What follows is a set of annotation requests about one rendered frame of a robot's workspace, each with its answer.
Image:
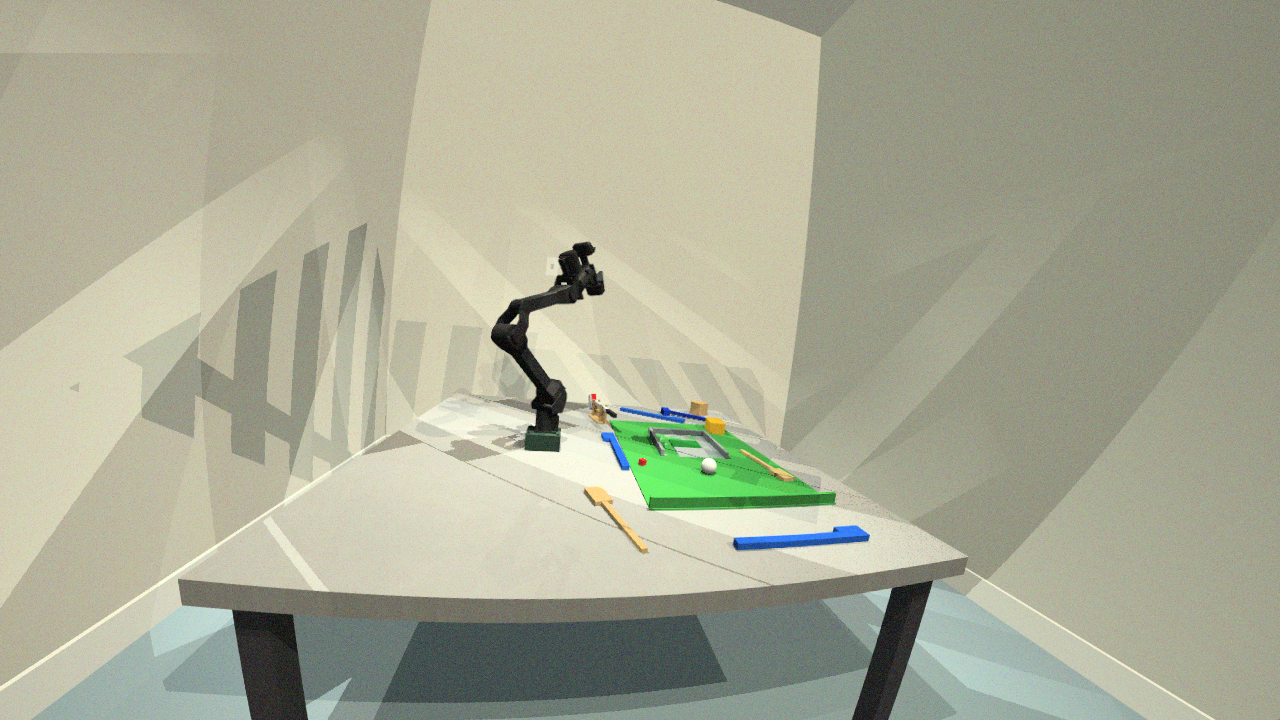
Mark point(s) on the blue long bar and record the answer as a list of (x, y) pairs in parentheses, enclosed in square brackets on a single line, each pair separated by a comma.
[(667, 412)]

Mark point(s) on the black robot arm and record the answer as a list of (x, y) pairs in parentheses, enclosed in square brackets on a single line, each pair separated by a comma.
[(513, 339)]

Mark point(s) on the blue l-shaped bar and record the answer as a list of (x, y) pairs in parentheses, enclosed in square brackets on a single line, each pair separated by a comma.
[(840, 534), (672, 419), (609, 437)]

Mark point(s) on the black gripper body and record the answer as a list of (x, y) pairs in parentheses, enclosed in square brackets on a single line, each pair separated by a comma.
[(584, 250)]

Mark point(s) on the green flat mat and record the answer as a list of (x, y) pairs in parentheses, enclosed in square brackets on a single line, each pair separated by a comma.
[(672, 475)]

